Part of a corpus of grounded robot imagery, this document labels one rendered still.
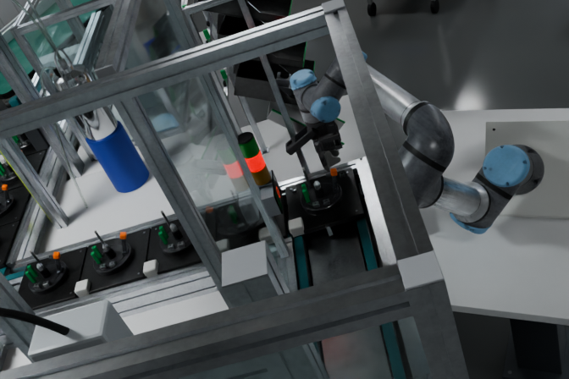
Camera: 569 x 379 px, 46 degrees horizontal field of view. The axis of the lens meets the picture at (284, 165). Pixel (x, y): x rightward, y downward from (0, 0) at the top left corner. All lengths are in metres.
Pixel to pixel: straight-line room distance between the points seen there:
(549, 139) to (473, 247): 0.39
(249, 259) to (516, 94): 3.40
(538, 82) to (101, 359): 3.80
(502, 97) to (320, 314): 3.66
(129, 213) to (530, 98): 2.40
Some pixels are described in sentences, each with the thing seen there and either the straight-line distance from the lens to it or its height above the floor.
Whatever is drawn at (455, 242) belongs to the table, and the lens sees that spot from 2.11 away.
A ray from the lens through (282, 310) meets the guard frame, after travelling 0.54.
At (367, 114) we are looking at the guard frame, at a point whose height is 1.99.
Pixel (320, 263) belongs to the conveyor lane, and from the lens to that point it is 2.08.
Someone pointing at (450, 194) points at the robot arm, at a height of 1.21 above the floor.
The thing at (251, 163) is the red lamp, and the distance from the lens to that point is 1.82.
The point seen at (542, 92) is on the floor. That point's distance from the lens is 4.13.
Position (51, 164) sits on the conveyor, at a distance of 3.15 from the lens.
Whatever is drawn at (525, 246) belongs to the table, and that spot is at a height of 0.86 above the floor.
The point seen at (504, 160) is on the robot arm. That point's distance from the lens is 1.93.
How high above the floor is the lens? 2.38
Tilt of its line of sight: 36 degrees down
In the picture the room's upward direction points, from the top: 22 degrees counter-clockwise
